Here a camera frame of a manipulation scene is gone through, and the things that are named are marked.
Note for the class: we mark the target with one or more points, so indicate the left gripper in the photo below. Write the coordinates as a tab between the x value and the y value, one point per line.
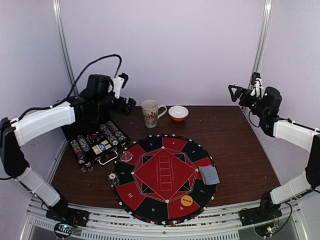
119	108

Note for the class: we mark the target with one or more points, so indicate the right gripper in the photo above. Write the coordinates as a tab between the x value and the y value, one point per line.
242	95

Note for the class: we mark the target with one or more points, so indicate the clear dealer button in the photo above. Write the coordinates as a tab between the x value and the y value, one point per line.
126	156

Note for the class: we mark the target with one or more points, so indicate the poker chip stack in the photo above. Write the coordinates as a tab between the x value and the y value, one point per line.
114	179

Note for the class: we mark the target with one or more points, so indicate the orange big blind button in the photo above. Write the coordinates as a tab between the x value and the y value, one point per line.
186	200

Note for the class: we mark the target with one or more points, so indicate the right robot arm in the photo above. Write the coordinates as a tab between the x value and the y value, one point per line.
264	102

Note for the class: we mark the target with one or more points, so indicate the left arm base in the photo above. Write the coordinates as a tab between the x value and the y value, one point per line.
66	222

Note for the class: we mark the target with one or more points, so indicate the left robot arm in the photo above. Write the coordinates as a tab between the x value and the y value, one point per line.
77	114

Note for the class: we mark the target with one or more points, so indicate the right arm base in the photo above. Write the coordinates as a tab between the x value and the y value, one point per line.
257	215

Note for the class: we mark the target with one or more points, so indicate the beige patterned mug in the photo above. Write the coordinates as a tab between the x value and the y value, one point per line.
152	111

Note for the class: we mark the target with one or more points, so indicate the black poker chip case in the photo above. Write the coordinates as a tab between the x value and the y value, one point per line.
95	140

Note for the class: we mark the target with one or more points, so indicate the boxed card deck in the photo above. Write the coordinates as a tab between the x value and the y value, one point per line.
101	147

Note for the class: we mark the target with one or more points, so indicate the white orange bowl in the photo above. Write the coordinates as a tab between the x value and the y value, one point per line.
178	113

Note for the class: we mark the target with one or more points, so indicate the blue playing card deck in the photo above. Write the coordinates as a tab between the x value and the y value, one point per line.
209	175

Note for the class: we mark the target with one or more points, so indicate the round poker mat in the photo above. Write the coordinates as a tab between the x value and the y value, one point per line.
163	169

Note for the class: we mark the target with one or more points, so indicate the right aluminium frame post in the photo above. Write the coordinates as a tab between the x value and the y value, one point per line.
264	35

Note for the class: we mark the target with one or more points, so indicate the aluminium frame post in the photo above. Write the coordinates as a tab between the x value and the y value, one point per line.
63	42
264	35

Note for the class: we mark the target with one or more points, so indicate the left aluminium frame post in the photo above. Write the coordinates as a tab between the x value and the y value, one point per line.
63	42

